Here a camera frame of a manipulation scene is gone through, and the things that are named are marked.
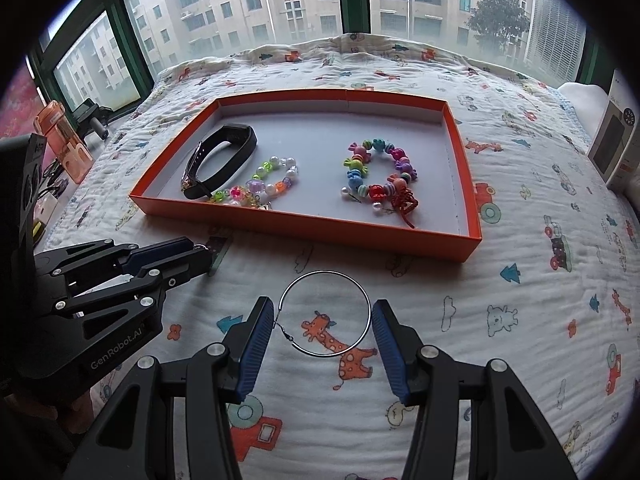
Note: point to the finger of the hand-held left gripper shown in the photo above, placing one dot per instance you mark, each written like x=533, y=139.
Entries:
x=150, y=255
x=170, y=277

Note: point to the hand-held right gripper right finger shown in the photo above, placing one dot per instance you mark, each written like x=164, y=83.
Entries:
x=387, y=355

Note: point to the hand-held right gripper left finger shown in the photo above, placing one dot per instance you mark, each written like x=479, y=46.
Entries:
x=252, y=355

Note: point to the silver hoop earring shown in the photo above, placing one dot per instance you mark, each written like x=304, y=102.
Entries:
x=325, y=271

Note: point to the black watch band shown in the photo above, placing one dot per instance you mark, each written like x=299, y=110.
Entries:
x=240, y=132

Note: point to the orange shallow cardboard box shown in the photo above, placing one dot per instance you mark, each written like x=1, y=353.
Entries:
x=310, y=160

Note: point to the orange transparent water bottle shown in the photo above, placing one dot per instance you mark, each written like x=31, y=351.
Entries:
x=60, y=140

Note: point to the pink cloth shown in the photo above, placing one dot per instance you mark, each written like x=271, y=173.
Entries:
x=20, y=110

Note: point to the printed cartoon blanket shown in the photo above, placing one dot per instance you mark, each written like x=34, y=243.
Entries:
x=525, y=310

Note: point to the white box with dark print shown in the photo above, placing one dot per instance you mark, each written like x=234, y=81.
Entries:
x=612, y=145

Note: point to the white pillow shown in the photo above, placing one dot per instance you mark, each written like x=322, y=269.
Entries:
x=585, y=102

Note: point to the black clamp mount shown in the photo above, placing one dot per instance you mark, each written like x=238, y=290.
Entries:
x=92, y=117

